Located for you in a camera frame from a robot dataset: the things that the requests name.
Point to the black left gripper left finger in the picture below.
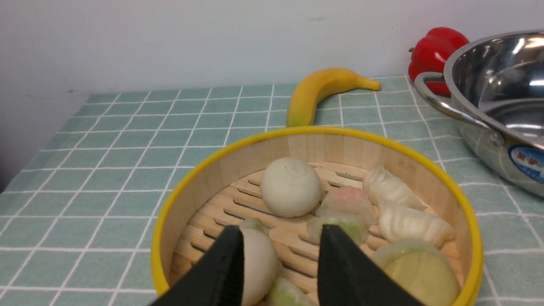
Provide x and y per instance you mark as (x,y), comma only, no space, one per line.
(217,279)

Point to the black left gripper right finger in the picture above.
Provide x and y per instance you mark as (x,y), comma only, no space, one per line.
(347,277)

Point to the yellow-rimmed bamboo steamer basket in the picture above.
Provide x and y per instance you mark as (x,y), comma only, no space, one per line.
(225,188)

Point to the stainless steel pot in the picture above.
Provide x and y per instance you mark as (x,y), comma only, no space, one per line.
(493,89)

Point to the round white bun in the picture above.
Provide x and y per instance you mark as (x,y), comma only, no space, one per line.
(260,266)
(290,187)

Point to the green translucent dumpling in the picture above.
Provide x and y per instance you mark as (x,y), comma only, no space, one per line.
(354,226)

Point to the small green dumpling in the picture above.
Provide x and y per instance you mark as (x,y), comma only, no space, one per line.
(285,293)

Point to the white pleated dumpling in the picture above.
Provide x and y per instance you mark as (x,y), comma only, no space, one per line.
(398,222)
(380,184)

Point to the pink translucent dumpling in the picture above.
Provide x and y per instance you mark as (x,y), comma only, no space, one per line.
(349,200)

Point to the large pale green bun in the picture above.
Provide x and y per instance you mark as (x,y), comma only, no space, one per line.
(421,269)

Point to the green checkered tablecloth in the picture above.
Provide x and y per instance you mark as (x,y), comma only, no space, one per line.
(76,223)

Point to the yellow banana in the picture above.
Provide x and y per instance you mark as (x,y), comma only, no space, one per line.
(319,85)

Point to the red bell pepper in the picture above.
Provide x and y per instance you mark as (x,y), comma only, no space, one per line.
(432,51)

